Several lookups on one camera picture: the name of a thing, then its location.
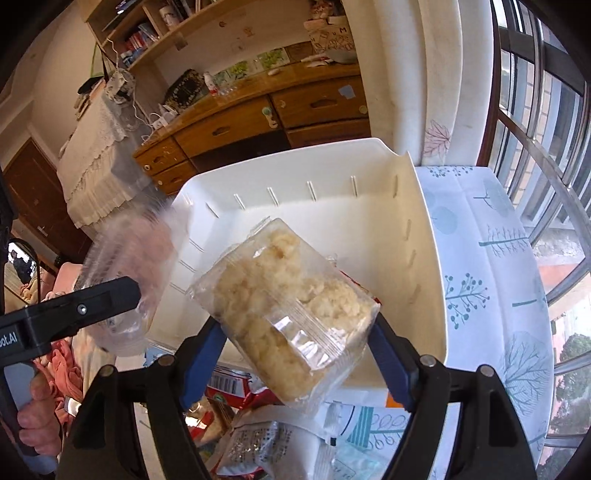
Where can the wooden wall shelf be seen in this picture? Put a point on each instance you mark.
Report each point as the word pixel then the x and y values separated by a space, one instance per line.
pixel 152 32

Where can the printed fabric bag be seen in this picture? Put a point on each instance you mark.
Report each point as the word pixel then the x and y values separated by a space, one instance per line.
pixel 332 39

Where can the white plastic bin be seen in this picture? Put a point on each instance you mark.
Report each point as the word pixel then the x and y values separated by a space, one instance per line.
pixel 351 230

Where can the white power strip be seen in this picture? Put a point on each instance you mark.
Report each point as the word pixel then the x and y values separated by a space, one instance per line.
pixel 162 121

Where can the metal window grille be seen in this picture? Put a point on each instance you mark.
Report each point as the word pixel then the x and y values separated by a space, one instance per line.
pixel 549 152

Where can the clear plastic snack packet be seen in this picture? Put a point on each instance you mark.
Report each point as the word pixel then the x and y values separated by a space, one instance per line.
pixel 134 258

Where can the white packet black print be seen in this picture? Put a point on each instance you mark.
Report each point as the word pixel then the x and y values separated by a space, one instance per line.
pixel 272 443

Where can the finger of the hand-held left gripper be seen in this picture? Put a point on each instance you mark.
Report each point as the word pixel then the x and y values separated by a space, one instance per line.
pixel 83 308

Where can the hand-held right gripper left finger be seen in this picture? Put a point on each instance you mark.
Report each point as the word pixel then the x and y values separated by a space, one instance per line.
pixel 203 364

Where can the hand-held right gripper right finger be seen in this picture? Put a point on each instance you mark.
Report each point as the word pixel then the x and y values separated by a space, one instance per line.
pixel 392 364

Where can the coral pink cloth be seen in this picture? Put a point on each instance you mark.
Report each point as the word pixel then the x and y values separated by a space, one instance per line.
pixel 57 369

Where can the person's left hand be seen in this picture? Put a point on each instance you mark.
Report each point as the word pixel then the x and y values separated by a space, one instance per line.
pixel 44 420

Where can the white bottle red cap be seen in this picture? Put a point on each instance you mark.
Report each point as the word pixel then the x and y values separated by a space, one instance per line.
pixel 210 84

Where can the white curtain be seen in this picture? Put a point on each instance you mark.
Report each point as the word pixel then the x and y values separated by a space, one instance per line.
pixel 415 74

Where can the white lace cloth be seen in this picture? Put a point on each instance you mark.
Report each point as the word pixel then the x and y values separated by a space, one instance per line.
pixel 101 157

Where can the wooden door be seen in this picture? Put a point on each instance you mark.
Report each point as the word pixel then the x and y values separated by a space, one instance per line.
pixel 37 194

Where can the clear rice cracker packet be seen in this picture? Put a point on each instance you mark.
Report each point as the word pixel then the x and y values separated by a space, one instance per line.
pixel 281 304

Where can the wooden desk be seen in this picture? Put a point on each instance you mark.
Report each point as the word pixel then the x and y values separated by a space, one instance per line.
pixel 240 124

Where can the white and orange packet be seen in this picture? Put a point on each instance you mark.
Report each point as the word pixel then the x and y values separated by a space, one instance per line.
pixel 396 404

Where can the clear packet red strip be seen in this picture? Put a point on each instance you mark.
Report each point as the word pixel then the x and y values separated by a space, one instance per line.
pixel 231 383

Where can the black floral box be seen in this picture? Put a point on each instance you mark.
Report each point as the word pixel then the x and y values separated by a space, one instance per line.
pixel 187 87

